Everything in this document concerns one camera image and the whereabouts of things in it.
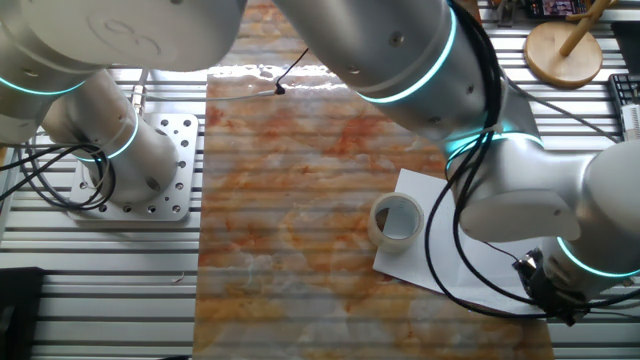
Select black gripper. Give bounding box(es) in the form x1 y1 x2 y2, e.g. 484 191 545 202
512 248 592 327

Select white paper sheet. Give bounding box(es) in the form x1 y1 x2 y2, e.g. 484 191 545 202
372 168 551 317

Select beige packing tape roll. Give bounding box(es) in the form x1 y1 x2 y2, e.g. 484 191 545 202
366 192 426 253

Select black keyboard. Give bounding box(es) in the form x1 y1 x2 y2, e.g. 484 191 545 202
608 73 640 109

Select round wooden stand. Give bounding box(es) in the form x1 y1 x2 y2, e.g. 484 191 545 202
523 0 621 90

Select black panel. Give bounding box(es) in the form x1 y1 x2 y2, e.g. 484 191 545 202
610 20 640 76

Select orange marble pattern mat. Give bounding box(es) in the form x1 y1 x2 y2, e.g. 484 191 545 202
192 0 555 360

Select dark printed box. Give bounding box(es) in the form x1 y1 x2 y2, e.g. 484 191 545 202
522 0 604 20

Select black flat box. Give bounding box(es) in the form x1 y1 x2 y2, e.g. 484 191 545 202
0 267 45 360

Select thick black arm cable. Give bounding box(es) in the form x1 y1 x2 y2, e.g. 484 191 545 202
424 0 640 321

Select thin black cable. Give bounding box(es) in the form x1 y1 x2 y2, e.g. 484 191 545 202
273 47 310 97

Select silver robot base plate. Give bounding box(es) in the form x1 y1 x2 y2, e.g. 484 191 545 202
67 113 200 223

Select grey hose metal connector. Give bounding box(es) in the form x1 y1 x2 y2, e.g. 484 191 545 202
130 69 151 117

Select black base cable bundle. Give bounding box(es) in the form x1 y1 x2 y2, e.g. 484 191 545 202
0 142 117 211

